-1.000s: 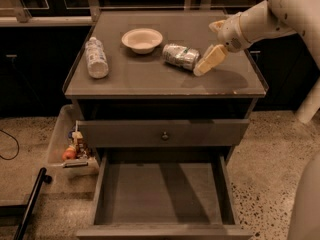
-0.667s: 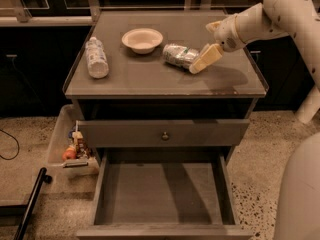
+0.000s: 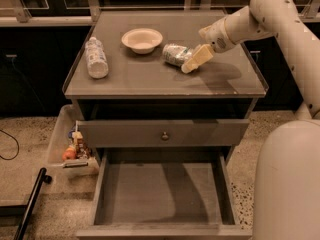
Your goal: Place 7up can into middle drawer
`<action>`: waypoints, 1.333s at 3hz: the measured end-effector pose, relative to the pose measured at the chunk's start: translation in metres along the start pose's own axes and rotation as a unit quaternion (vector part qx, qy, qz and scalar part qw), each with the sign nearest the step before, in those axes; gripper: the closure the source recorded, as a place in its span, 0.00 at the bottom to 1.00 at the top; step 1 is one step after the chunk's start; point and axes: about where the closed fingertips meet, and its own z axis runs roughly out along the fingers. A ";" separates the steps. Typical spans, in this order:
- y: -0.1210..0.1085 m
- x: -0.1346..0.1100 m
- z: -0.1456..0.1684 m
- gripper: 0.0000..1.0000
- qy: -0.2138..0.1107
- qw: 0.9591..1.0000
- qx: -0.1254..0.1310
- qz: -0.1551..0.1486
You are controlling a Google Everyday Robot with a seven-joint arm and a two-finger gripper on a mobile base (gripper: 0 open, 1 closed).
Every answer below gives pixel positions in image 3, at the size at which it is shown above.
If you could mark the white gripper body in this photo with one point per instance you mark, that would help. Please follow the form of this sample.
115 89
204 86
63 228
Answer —
216 34

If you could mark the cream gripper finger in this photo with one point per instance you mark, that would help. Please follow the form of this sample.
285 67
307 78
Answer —
200 55
203 31

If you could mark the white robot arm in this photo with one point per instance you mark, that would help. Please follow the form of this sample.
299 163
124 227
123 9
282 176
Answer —
287 181

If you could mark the round brass drawer knob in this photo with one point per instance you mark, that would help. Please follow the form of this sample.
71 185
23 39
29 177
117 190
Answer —
165 136

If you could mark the grey top drawer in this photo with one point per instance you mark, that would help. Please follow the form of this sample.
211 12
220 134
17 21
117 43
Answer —
147 133

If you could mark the grey drawer cabinet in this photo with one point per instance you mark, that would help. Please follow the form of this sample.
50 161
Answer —
145 87

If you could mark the open grey middle drawer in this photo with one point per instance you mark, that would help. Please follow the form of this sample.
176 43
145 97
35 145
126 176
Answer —
162 196

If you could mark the white paper bowl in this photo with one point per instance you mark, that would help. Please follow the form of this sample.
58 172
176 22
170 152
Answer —
142 40

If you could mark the clear plastic water bottle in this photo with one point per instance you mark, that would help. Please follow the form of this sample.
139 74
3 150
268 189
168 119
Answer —
95 58

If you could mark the clear plastic storage bin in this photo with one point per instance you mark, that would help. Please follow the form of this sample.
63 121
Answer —
60 141

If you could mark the brown snack package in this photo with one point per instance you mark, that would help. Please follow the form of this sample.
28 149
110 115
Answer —
82 151

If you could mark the orange toy fruit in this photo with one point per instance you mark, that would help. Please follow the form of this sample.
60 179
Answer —
69 154

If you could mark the black metal stand leg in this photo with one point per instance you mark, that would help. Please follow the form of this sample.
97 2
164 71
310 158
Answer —
24 211

